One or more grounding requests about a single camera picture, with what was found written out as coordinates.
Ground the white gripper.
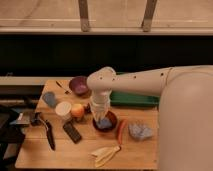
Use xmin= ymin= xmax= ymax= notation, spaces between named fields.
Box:
xmin=89 ymin=91 xmax=111 ymax=122

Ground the red bowl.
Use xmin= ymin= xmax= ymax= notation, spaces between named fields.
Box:
xmin=92 ymin=111 xmax=117 ymax=132

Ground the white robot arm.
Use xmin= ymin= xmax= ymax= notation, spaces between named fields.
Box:
xmin=87 ymin=65 xmax=213 ymax=171

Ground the purple bowl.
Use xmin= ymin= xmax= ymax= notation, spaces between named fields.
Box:
xmin=69 ymin=76 xmax=90 ymax=96

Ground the dark grape bunch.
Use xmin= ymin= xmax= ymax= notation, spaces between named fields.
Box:
xmin=84 ymin=103 xmax=91 ymax=114

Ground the red yellow apple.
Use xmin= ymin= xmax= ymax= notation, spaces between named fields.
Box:
xmin=71 ymin=103 xmax=85 ymax=118

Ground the green plastic bin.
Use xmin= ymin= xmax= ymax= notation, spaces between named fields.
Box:
xmin=110 ymin=91 xmax=159 ymax=107

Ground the orange carrot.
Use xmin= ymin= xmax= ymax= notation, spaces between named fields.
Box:
xmin=117 ymin=119 xmax=127 ymax=145

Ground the black remote control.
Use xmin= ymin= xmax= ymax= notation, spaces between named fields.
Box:
xmin=63 ymin=122 xmax=82 ymax=144

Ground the white cup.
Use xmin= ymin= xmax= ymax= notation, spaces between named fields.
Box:
xmin=55 ymin=101 xmax=72 ymax=120

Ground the crumpled blue cloth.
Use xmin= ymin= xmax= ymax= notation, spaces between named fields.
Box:
xmin=128 ymin=123 xmax=153 ymax=141

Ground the black equipment left of table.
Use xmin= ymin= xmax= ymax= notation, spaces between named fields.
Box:
xmin=0 ymin=104 xmax=25 ymax=170

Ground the black handled knife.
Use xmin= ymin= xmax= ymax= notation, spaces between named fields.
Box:
xmin=36 ymin=112 xmax=55 ymax=151

